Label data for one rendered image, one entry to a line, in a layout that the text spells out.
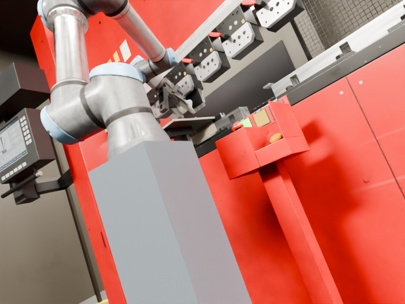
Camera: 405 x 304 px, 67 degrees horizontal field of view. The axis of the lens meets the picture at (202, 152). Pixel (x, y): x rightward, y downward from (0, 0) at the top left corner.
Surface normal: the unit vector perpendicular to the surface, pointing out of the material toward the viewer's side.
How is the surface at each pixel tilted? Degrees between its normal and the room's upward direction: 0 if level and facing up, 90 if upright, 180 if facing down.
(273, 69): 90
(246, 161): 90
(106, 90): 90
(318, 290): 90
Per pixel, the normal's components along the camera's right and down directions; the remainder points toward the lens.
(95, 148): 0.64, -0.37
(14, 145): -0.47, 0.01
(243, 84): -0.69, 0.12
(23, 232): 0.79, -0.39
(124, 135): -0.21, -0.41
